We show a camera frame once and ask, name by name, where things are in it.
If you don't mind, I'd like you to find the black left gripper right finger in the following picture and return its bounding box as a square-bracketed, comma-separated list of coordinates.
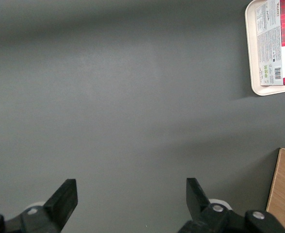
[186, 177, 233, 233]

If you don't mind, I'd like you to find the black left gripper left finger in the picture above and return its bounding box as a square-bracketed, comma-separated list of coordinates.
[20, 179, 79, 233]

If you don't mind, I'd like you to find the beige rectangular tray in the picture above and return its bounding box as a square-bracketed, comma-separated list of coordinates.
[244, 0, 285, 97]

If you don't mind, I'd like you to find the wooden two-drawer cabinet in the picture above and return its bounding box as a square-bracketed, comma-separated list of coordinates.
[266, 148, 285, 233]

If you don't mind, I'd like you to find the red tartan shortbread box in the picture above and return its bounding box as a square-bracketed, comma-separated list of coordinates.
[254, 0, 285, 86]

